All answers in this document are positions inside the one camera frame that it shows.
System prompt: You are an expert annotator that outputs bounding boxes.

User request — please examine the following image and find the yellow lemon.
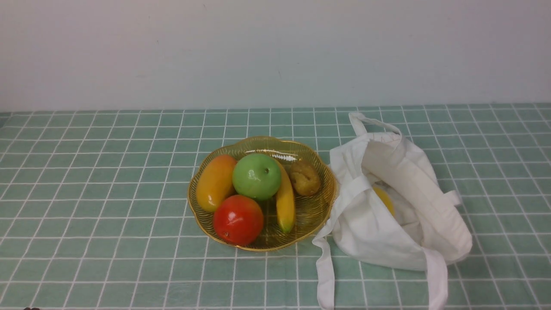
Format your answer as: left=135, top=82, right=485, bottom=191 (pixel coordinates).
left=373, top=186, right=395, bottom=217

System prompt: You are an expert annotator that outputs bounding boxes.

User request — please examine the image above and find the white cloth tote bag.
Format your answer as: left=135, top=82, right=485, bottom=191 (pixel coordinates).
left=313, top=112, right=472, bottom=310

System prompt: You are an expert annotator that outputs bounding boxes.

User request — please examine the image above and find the brown kiwi fruit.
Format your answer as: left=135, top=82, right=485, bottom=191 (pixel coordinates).
left=289, top=161, right=321, bottom=196

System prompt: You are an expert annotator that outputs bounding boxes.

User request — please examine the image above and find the green apple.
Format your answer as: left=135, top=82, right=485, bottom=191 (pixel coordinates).
left=232, top=153, right=282, bottom=201

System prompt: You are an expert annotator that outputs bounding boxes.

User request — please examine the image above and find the yellow banana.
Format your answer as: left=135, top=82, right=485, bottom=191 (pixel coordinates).
left=275, top=161, right=296, bottom=233

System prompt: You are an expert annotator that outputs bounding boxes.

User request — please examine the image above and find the orange yellow mango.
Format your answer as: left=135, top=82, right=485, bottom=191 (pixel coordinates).
left=195, top=155, right=237, bottom=212

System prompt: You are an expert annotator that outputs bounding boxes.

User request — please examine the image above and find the red apple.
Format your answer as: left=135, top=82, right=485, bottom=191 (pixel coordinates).
left=213, top=195, right=264, bottom=246

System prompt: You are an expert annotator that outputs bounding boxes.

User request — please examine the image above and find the green checkered tablecloth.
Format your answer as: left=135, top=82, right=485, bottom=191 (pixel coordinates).
left=0, top=104, right=551, bottom=310

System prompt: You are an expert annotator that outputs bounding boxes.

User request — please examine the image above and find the gold wire fruit basket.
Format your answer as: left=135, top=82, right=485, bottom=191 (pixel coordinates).
left=187, top=136, right=339, bottom=252

